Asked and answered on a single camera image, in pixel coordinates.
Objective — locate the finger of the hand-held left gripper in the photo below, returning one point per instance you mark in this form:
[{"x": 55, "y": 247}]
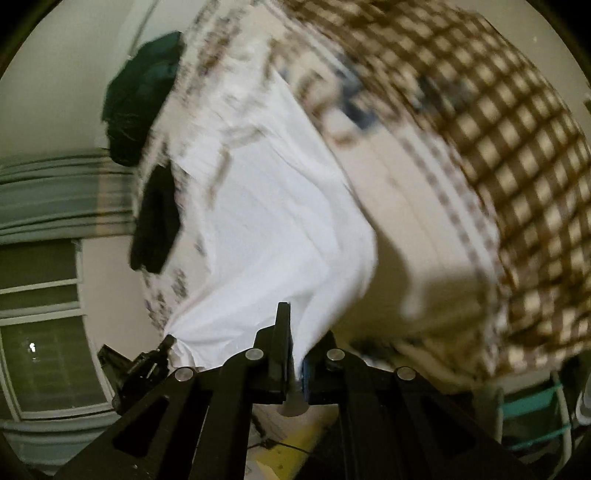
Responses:
[{"x": 161, "y": 350}]

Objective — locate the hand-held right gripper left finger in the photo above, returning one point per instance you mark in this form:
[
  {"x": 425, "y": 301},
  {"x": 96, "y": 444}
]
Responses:
[{"x": 282, "y": 337}]

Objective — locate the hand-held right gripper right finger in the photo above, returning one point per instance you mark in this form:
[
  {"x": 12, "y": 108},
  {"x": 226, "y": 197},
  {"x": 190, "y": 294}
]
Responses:
[{"x": 308, "y": 376}]

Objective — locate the white garment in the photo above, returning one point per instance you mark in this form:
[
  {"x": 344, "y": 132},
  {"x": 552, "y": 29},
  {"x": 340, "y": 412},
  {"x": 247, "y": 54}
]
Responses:
[{"x": 277, "y": 207}]

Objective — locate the white framed window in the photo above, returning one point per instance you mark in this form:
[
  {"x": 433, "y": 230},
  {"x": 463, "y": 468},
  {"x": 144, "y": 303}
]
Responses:
[{"x": 46, "y": 364}]

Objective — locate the yellow sheet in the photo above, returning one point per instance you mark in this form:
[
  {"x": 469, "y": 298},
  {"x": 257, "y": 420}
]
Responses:
[{"x": 291, "y": 454}]

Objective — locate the black cloth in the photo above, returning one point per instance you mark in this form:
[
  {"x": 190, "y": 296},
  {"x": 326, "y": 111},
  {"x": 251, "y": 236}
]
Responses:
[{"x": 154, "y": 221}]

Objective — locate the grey-green curtain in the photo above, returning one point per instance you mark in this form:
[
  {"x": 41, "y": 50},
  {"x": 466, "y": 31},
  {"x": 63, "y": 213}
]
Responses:
[{"x": 46, "y": 198}]

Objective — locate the dark green cloth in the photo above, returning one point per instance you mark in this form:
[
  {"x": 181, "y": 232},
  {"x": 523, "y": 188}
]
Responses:
[{"x": 138, "y": 97}]

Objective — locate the brown printed bed sheet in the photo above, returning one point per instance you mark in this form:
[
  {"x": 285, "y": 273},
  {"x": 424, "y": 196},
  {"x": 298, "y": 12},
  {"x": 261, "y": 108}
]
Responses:
[{"x": 508, "y": 138}]

